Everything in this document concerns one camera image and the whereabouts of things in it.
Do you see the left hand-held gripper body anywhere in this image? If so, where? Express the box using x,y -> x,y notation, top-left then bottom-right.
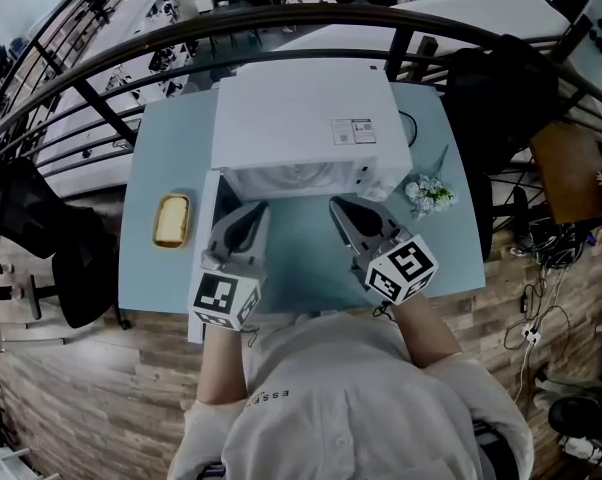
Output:
187,217 -> 270,332

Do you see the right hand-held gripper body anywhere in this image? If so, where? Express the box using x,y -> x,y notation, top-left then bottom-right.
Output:
349,222 -> 440,306

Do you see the white microwave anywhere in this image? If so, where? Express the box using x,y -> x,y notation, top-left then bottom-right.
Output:
187,61 -> 415,345

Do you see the person's right forearm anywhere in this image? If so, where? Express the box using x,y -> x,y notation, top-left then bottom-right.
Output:
386,291 -> 463,370

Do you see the person's left forearm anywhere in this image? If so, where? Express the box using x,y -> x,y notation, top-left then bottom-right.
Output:
195,323 -> 251,410

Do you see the white flower bouquet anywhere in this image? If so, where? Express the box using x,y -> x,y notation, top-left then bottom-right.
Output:
404,144 -> 458,222

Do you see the yellow bread loaf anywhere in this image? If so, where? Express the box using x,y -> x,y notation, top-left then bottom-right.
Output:
157,196 -> 189,243

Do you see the person's white shirt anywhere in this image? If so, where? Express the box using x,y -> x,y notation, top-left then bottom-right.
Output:
168,311 -> 535,480

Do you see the black chair with jacket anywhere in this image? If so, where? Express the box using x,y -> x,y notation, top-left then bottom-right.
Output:
443,33 -> 563,262

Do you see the brown wooden side table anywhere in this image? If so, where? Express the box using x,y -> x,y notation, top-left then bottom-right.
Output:
529,121 -> 602,226

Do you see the black mesh office chair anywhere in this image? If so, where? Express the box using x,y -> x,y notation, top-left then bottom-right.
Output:
0,156 -> 121,330

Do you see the black seat chair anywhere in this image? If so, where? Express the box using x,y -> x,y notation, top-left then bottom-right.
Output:
471,419 -> 513,480

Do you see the black metal railing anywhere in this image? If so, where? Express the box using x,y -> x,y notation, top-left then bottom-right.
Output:
0,0 -> 602,204

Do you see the black microwave power cable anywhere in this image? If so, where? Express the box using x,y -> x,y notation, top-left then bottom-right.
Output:
396,109 -> 419,148

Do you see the tangle of floor cables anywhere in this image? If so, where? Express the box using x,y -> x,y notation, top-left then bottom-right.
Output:
503,215 -> 602,404

